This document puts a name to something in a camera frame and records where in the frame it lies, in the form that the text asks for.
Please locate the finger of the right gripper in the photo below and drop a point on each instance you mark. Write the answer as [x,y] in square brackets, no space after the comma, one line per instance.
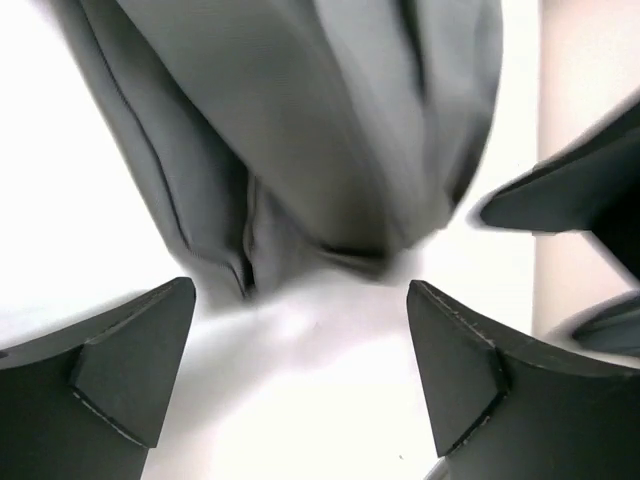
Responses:
[612,328]

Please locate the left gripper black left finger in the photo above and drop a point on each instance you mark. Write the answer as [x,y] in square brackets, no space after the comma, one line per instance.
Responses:
[88,402]

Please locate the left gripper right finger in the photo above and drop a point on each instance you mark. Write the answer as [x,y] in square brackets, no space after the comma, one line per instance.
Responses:
[504,405]

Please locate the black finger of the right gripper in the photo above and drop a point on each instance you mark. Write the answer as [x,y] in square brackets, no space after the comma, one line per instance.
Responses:
[592,186]

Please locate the grey pleated skirt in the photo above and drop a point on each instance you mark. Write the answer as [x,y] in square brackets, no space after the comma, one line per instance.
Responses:
[270,138]

